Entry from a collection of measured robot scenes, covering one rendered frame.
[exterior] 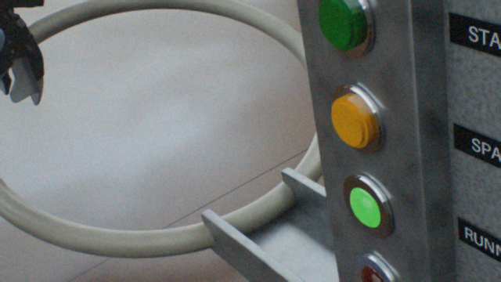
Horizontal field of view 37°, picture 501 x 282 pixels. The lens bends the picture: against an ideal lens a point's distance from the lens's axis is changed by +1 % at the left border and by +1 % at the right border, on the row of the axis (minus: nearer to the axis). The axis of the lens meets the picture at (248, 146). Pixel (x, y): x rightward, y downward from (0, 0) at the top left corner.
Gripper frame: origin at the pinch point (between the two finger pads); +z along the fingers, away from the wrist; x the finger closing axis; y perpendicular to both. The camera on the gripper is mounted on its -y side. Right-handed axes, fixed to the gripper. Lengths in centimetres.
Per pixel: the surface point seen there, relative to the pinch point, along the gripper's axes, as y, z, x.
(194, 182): -108, 153, -42
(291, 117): -163, 157, -24
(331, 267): 17, -9, 54
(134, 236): 20.9, -7.9, 33.0
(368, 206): 36, -44, 61
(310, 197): 9, -9, 49
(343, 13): 35, -54, 59
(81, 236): 23.3, -7.9, 27.9
